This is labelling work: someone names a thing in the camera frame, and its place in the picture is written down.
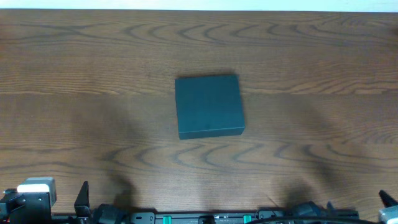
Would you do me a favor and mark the dark green box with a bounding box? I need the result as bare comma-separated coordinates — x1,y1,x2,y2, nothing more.
175,74,245,139

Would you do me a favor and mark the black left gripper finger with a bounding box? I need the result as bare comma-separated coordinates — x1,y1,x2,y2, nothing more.
379,190,398,208
73,181,91,224

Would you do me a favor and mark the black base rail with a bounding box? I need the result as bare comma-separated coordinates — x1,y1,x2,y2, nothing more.
52,202,359,224

